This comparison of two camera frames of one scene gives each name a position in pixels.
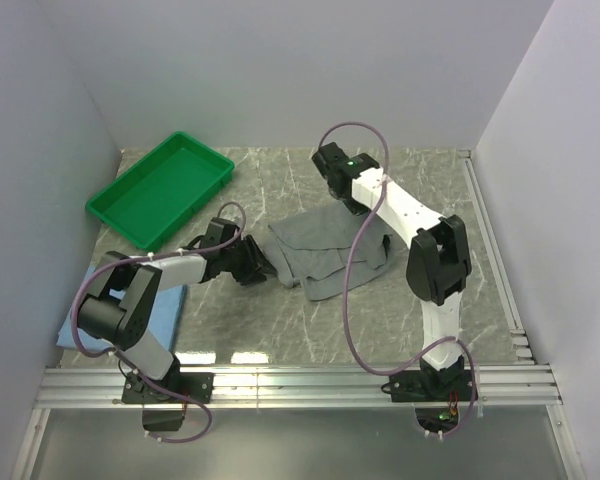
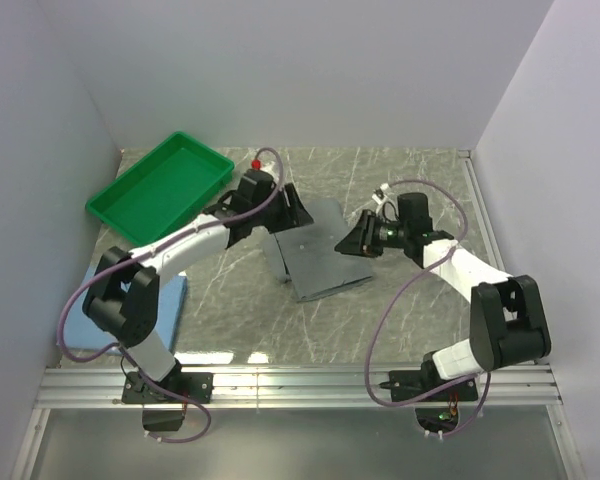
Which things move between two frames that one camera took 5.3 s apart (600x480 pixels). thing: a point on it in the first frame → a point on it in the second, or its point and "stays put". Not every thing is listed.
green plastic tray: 160,192 stays put
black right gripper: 357,208 → 361,241
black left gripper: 257,262 → 293,217
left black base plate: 136,390 stays put
